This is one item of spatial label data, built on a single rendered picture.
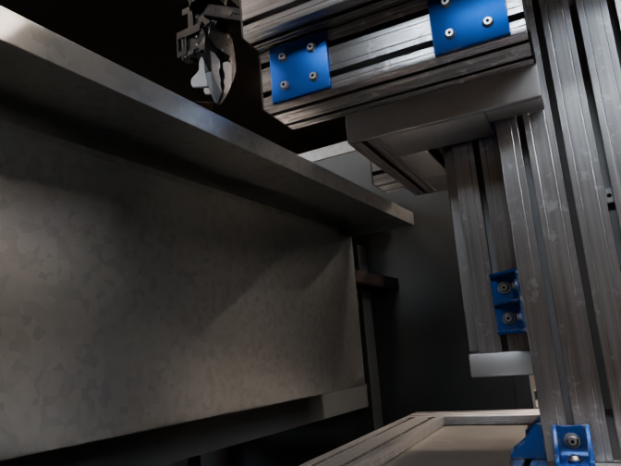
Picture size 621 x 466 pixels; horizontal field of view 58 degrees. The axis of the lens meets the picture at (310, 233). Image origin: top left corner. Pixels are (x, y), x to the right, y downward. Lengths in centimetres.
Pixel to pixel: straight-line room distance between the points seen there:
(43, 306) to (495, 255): 60
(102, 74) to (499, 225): 57
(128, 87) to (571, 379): 62
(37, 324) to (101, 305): 9
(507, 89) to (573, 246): 22
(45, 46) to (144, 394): 44
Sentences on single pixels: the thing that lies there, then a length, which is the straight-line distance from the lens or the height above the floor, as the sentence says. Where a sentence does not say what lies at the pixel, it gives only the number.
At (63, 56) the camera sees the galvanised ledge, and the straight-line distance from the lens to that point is 57.
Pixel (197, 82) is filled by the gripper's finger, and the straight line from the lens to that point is 109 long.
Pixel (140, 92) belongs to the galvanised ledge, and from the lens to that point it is 63.
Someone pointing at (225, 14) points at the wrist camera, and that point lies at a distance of 110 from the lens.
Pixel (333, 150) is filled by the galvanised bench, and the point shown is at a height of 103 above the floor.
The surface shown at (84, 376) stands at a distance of 72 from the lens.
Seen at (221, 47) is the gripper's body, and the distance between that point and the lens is 110.
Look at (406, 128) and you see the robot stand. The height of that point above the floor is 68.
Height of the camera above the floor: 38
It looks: 12 degrees up
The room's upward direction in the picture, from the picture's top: 4 degrees counter-clockwise
